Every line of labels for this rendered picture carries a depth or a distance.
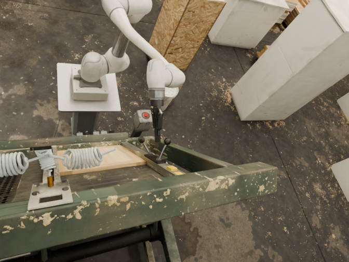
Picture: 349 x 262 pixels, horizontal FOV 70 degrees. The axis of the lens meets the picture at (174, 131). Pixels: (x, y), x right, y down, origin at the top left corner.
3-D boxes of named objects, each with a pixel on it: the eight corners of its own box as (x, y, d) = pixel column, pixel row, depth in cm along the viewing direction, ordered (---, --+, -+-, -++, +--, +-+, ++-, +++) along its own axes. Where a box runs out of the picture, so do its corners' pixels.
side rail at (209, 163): (157, 151, 203) (157, 137, 201) (257, 198, 105) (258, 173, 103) (150, 152, 200) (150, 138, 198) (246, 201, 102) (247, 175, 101)
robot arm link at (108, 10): (110, 5, 139) (132, 4, 146) (97, -17, 143) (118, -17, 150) (107, 24, 149) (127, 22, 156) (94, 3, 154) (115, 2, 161)
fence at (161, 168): (126, 146, 191) (126, 141, 190) (188, 183, 106) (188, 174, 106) (120, 147, 189) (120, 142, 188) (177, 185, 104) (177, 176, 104)
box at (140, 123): (145, 119, 224) (150, 109, 210) (148, 131, 219) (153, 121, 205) (132, 120, 219) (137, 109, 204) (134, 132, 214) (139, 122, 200)
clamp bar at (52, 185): (59, 153, 170) (57, 118, 167) (75, 239, 64) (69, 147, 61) (43, 154, 165) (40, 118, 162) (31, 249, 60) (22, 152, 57)
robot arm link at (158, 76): (158, 87, 128) (173, 88, 139) (157, 56, 126) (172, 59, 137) (142, 88, 135) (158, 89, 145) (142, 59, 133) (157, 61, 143)
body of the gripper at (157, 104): (166, 99, 134) (166, 116, 136) (160, 99, 142) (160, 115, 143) (153, 99, 131) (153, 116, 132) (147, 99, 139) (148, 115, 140)
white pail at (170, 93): (166, 94, 348) (179, 73, 310) (171, 113, 335) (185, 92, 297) (145, 94, 334) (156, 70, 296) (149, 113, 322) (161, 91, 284)
